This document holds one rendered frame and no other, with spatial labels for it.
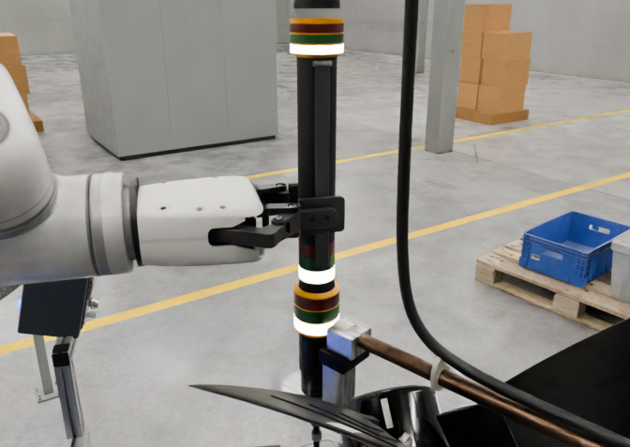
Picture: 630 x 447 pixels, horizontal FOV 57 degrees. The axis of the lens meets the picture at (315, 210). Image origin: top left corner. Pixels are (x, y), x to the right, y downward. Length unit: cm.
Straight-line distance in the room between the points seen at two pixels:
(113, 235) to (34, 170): 8
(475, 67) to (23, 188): 853
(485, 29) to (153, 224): 838
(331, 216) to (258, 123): 671
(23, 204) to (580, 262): 326
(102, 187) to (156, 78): 616
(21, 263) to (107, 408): 233
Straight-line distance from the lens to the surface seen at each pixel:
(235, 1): 694
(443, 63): 659
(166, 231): 46
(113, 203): 47
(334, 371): 56
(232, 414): 264
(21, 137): 43
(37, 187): 45
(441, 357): 49
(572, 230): 416
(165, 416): 268
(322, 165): 49
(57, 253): 48
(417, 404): 66
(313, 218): 49
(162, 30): 662
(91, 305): 128
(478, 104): 882
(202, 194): 48
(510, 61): 862
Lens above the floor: 166
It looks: 20 degrees down
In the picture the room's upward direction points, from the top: straight up
